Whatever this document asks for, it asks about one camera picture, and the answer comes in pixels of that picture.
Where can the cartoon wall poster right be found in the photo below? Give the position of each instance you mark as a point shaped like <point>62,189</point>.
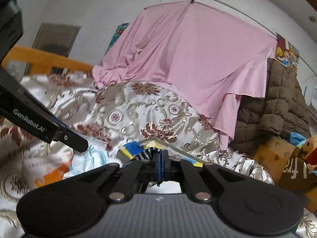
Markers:
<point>286,53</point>

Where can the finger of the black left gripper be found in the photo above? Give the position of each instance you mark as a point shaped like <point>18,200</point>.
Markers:
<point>69,137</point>

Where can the pink hanging sheet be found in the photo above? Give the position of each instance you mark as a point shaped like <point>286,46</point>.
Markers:
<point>208,56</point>

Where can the orange white medicine box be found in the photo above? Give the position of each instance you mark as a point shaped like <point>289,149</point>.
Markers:
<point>52,177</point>

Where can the cartoon wall poster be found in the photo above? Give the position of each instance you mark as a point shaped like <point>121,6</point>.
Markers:
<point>119,30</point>
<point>286,53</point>

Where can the grey wall panel door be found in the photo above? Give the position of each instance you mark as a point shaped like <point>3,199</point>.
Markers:
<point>56,38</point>

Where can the colourful plush toy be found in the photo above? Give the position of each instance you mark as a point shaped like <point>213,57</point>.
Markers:
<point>309,153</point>

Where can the cartoon wall poster left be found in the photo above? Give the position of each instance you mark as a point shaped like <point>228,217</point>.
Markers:
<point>119,30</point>

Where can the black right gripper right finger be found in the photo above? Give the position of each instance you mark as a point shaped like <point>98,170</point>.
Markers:
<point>207,183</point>

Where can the floral satin bedspread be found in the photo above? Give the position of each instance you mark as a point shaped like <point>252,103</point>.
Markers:
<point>117,114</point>

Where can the cardboard box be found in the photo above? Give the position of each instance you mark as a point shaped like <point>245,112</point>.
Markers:
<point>273,156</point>

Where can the brown quilted jacket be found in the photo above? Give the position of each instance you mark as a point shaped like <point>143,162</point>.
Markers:
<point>282,111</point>

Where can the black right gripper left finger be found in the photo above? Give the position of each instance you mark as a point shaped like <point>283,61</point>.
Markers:
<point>132,179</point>

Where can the striped black white sock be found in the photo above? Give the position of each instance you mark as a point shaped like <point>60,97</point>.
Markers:
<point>146,154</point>

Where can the orange wooden bed rail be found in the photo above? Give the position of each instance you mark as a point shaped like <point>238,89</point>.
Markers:
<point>42,62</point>

